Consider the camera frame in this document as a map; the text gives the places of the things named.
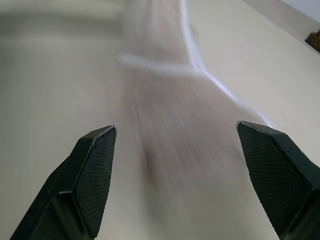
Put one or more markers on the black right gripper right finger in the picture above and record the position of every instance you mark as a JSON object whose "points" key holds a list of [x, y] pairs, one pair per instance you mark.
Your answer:
{"points": [[280, 180]]}

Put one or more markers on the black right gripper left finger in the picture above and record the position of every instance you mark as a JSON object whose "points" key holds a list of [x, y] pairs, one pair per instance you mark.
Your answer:
{"points": [[82, 185]]}

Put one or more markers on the grey towel with white hem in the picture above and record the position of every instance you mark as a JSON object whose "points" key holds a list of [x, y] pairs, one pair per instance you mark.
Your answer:
{"points": [[180, 105]]}

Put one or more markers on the dark brown object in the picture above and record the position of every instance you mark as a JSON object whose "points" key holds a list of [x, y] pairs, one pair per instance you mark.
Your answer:
{"points": [[313, 41]]}

